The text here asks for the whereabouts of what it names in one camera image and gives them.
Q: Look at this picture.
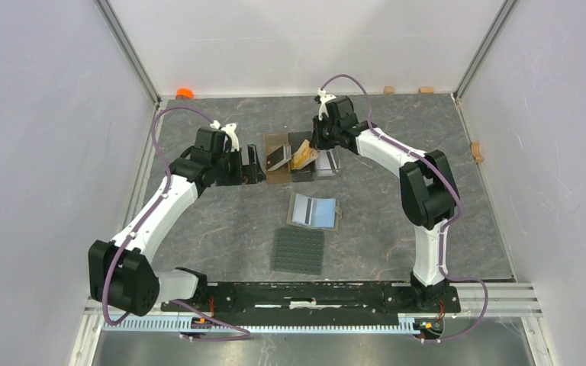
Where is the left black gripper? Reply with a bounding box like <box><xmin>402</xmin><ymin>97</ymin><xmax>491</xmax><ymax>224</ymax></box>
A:
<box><xmin>212</xmin><ymin>144</ymin><xmax>266</xmax><ymax>187</ymax></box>

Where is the clear card stand tray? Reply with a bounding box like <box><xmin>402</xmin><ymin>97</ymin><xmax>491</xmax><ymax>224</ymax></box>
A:
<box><xmin>315</xmin><ymin>149</ymin><xmax>341</xmax><ymax>179</ymax></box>

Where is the gold credit card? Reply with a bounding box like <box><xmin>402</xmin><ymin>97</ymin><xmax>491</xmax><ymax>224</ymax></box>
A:
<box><xmin>290</xmin><ymin>140</ymin><xmax>318</xmax><ymax>170</ymax></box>

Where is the white blue credit card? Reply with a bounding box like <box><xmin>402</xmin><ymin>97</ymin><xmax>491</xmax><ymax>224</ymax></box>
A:
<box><xmin>291</xmin><ymin>194</ymin><xmax>317</xmax><ymax>226</ymax></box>

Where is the grey blue card holder wallet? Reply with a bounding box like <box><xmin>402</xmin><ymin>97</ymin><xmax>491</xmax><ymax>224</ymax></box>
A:
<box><xmin>286</xmin><ymin>193</ymin><xmax>343</xmax><ymax>231</ymax></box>

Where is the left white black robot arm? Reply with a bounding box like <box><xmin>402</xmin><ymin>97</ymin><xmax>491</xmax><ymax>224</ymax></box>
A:
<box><xmin>88</xmin><ymin>122</ymin><xmax>266</xmax><ymax>316</ymax></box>

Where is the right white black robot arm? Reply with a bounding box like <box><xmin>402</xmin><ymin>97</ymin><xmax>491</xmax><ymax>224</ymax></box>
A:
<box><xmin>311</xmin><ymin>90</ymin><xmax>460</xmax><ymax>311</ymax></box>

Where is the left small wooden block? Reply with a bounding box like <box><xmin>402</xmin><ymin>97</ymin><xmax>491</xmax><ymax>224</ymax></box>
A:
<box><xmin>383</xmin><ymin>85</ymin><xmax>394</xmax><ymax>95</ymax></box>

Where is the dark grey studded baseplate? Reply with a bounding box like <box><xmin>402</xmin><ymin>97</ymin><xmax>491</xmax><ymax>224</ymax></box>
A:
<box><xmin>271</xmin><ymin>227</ymin><xmax>324</xmax><ymax>275</ymax></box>

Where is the orange round cap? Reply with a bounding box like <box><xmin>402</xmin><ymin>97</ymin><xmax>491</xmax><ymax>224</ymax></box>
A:
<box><xmin>175</xmin><ymin>88</ymin><xmax>194</xmax><ymax>99</ymax></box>

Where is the curved wooden piece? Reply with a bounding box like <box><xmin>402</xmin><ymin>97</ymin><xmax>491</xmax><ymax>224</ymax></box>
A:
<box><xmin>470</xmin><ymin>141</ymin><xmax>485</xmax><ymax>164</ymax></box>

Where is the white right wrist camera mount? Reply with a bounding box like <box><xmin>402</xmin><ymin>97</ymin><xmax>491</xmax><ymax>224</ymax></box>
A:
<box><xmin>314</xmin><ymin>88</ymin><xmax>336</xmax><ymax>120</ymax></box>

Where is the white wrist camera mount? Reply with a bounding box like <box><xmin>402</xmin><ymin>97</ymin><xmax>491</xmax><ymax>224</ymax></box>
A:
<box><xmin>314</xmin><ymin>88</ymin><xmax>336</xmax><ymax>120</ymax></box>
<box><xmin>210</xmin><ymin>120</ymin><xmax>240</xmax><ymax>152</ymax></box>

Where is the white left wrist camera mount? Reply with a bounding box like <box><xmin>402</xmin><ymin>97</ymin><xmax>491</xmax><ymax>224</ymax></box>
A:
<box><xmin>210</xmin><ymin>120</ymin><xmax>240</xmax><ymax>152</ymax></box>

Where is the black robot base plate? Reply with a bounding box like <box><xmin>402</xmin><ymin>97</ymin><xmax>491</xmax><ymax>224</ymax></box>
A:
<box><xmin>186</xmin><ymin>281</ymin><xmax>462</xmax><ymax>326</ymax></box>

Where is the slotted cable duct strip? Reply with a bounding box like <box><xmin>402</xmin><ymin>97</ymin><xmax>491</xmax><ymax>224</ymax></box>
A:
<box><xmin>103</xmin><ymin>315</ymin><xmax>420</xmax><ymax>336</ymax></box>

